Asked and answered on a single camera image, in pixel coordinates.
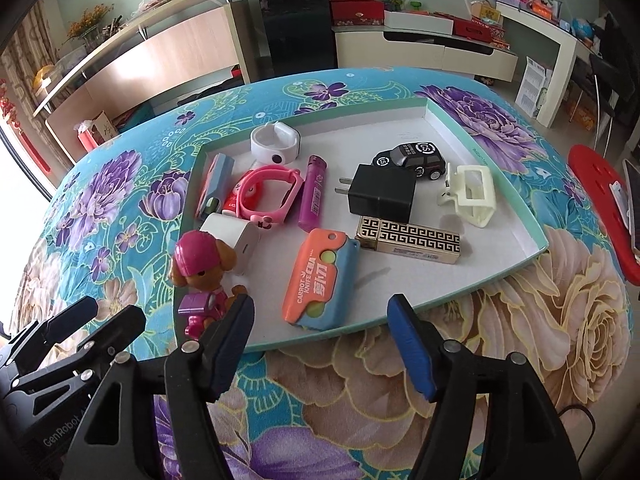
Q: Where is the pink helmet puppy toy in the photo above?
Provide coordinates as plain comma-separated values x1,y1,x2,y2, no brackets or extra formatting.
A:
171,230,247,339

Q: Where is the orange blue carrot knife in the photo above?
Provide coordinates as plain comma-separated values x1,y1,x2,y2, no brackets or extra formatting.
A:
282,228,360,332

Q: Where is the white wall charger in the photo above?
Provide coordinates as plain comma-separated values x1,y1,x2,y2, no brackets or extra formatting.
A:
200,212,260,275

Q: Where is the black wall charger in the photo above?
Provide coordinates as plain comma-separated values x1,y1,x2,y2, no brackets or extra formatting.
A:
334,164,416,223

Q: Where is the floral blue tablecloth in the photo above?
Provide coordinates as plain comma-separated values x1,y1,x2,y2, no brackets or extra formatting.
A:
9,68,639,479

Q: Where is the red white tube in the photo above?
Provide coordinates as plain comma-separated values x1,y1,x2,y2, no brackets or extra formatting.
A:
220,183,241,218

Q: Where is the pink blue carrot knife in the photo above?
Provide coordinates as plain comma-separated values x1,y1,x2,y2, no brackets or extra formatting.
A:
195,153,234,222

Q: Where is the teal white tray box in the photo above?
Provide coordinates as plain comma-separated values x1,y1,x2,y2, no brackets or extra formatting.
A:
173,96,550,354

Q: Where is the gold black patterned lighter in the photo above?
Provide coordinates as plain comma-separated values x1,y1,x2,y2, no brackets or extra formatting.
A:
356,217,461,264

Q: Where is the purple lighter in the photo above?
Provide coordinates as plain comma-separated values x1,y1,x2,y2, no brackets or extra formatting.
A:
297,155,326,232

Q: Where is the white smartwatch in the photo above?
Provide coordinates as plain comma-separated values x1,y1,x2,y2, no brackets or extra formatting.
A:
250,122,300,165

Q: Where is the cream hair claw clip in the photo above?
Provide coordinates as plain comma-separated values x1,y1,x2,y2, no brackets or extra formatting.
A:
437,162,497,229

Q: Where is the red white gift bag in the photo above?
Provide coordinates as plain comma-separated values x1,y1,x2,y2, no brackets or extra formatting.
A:
74,112,119,153

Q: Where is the red plastic stool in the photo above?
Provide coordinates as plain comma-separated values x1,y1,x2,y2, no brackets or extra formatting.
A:
568,144,639,286

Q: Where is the black toy car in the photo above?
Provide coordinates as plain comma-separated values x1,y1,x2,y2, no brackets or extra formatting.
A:
372,142,446,181

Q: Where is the wooden curved shelf unit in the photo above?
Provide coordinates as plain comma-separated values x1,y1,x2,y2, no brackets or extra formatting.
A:
34,0,259,164

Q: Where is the yellow flower vase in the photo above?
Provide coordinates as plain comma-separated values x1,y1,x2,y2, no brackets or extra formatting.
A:
66,3,114,52

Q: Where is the white tv stand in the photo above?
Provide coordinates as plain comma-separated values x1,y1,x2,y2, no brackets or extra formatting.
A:
335,27,518,82

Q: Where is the black cabinet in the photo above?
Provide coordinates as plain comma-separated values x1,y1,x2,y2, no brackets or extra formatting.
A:
259,0,337,77

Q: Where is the white desk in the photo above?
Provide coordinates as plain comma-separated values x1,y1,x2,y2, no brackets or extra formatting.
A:
496,2,591,128

